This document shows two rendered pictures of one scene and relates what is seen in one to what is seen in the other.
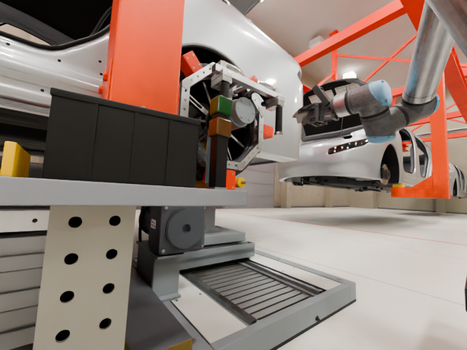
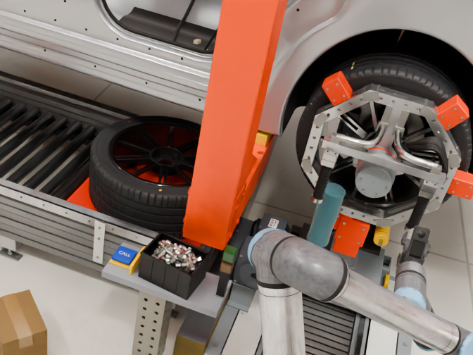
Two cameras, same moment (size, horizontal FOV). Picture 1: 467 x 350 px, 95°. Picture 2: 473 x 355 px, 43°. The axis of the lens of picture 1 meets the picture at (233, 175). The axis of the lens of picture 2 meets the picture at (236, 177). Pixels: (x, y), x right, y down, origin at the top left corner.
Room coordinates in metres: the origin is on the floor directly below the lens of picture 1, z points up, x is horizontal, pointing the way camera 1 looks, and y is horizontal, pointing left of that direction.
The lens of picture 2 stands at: (-0.57, -1.07, 1.98)
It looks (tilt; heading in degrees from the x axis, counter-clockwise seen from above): 34 degrees down; 48
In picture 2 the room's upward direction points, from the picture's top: 12 degrees clockwise
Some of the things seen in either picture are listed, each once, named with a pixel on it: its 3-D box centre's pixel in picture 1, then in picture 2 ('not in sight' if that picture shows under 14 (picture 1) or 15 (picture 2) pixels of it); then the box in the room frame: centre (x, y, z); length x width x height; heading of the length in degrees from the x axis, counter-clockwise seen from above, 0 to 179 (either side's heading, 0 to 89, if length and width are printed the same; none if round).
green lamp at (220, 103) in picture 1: (221, 107); (229, 253); (0.48, 0.04, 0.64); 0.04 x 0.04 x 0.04; 38
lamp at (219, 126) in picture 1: (219, 128); (227, 265); (0.48, 0.04, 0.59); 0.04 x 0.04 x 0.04; 38
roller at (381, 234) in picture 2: (228, 182); (383, 223); (1.29, 0.03, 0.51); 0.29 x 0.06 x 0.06; 38
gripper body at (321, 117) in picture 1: (323, 112); (411, 261); (0.87, -0.36, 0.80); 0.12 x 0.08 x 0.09; 38
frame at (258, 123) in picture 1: (224, 119); (378, 158); (1.14, 0.06, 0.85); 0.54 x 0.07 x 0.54; 128
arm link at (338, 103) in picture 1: (343, 105); (412, 276); (0.80, -0.42, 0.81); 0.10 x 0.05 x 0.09; 128
